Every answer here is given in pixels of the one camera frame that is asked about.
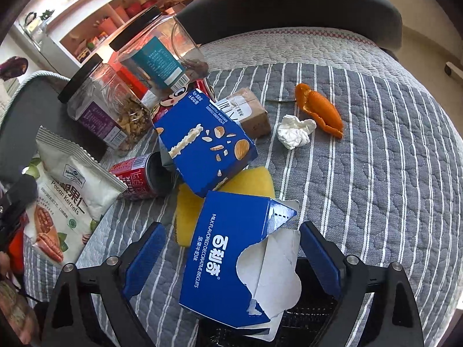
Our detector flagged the clear jar teal label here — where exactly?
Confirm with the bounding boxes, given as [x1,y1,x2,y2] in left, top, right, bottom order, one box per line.
[109,6,210,96]

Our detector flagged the red milk drink can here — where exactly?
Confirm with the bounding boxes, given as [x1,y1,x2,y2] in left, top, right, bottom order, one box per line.
[151,79,215,124]
[109,152,181,201]

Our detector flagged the dark grey cushion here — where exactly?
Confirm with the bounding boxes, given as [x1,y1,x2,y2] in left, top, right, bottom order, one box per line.
[174,0,404,62]

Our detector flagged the crumpled white tissue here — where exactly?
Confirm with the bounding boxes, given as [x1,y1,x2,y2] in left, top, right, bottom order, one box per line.
[277,115,317,150]

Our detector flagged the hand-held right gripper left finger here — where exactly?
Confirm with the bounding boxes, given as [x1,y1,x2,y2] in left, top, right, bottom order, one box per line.
[32,222,167,347]

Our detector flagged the grey striped quilt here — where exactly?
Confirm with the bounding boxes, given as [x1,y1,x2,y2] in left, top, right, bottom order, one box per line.
[22,27,457,347]

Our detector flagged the clear jar purple label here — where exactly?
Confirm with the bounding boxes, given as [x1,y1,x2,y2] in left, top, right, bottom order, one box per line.
[58,54,154,156]

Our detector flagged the dark grey side table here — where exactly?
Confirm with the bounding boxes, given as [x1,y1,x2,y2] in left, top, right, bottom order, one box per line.
[0,71,109,185]

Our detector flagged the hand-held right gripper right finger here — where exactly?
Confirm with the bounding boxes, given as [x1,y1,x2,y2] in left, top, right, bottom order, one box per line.
[298,220,425,347]

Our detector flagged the orange peel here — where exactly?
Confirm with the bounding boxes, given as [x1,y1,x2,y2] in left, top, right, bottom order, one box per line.
[295,83,344,139]

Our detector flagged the blue biscuit box cookie print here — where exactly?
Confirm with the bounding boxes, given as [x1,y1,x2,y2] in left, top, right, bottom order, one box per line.
[154,90,258,198]

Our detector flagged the white nut snack bag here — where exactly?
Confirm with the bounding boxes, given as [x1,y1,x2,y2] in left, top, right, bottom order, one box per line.
[23,126,128,268]

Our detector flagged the yellow sponge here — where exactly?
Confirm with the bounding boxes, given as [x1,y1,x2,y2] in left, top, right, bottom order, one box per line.
[175,166,274,248]

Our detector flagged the brown cardboard box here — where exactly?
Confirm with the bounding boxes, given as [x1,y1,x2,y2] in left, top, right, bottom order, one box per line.
[216,87,272,137]

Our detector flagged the torn blue biscuit box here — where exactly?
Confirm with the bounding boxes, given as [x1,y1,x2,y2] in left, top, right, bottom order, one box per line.
[180,191,302,342]

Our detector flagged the white wall shelf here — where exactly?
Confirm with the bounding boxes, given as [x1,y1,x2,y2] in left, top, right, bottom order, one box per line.
[47,0,203,66]

